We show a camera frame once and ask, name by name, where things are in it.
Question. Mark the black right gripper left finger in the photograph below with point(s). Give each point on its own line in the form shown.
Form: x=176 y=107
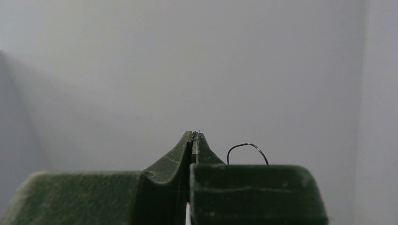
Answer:
x=157 y=195

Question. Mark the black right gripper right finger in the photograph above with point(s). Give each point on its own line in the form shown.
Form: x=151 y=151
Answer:
x=223 y=194

